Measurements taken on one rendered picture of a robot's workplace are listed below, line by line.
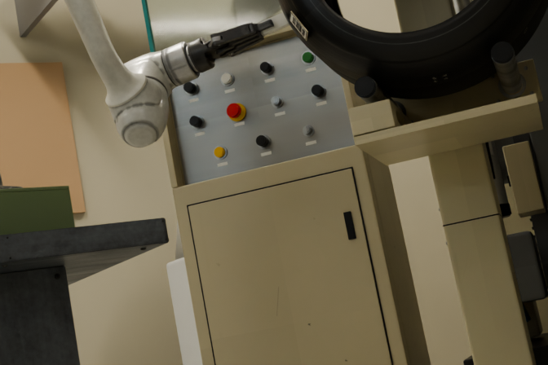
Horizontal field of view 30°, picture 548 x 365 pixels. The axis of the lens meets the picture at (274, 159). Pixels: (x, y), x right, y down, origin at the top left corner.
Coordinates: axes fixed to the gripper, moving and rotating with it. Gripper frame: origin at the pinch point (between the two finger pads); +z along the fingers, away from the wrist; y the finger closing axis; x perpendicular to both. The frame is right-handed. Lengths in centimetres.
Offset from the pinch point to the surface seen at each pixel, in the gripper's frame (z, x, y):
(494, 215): 29, 54, 25
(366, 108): 14.3, 28.7, -12.0
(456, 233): 19, 55, 25
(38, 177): -172, -53, 219
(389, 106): 18.8, 29.9, -12.0
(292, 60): -9, -8, 55
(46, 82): -158, -99, 227
